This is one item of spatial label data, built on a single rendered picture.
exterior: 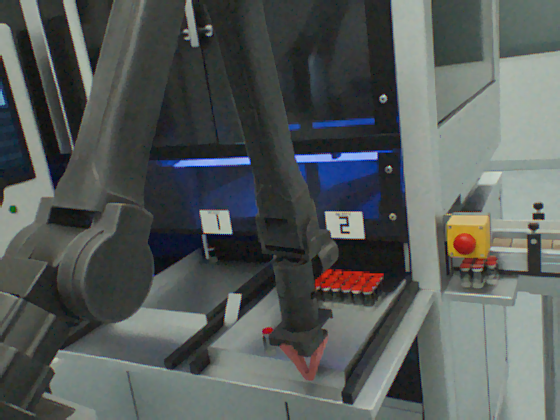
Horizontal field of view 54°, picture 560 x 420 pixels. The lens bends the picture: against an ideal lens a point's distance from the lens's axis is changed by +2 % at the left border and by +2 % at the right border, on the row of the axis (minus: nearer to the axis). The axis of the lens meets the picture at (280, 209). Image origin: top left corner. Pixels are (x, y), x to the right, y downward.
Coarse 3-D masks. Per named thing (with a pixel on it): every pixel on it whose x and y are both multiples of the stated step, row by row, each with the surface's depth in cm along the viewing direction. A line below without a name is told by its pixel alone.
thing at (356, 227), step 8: (328, 216) 119; (336, 216) 118; (344, 216) 117; (352, 216) 117; (360, 216) 116; (328, 224) 120; (336, 224) 119; (352, 224) 117; (360, 224) 116; (336, 232) 120; (352, 232) 118; (360, 232) 117
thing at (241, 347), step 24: (264, 312) 113; (336, 312) 110; (360, 312) 108; (384, 312) 101; (240, 336) 105; (336, 336) 101; (360, 336) 99; (216, 360) 97; (240, 360) 94; (264, 360) 91; (288, 360) 89; (336, 360) 93; (360, 360) 90; (336, 384) 86
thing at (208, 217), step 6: (204, 210) 135; (210, 210) 134; (216, 210) 133; (222, 210) 132; (228, 210) 132; (204, 216) 136; (210, 216) 135; (222, 216) 133; (228, 216) 132; (204, 222) 136; (210, 222) 135; (216, 222) 134; (222, 222) 133; (228, 222) 133; (204, 228) 137; (210, 228) 136; (216, 228) 135; (222, 228) 134; (228, 228) 133
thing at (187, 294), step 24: (192, 264) 147; (216, 264) 145; (240, 264) 143; (264, 264) 141; (168, 288) 134; (192, 288) 132; (216, 288) 130; (240, 288) 121; (144, 312) 118; (168, 312) 114; (192, 312) 111; (216, 312) 113
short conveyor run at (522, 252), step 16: (496, 224) 123; (512, 224) 121; (528, 224) 110; (544, 224) 118; (496, 240) 122; (512, 240) 121; (528, 240) 111; (544, 240) 118; (496, 256) 116; (512, 256) 115; (528, 256) 112; (544, 256) 112; (512, 272) 116; (528, 272) 113; (544, 272) 113; (528, 288) 115; (544, 288) 114
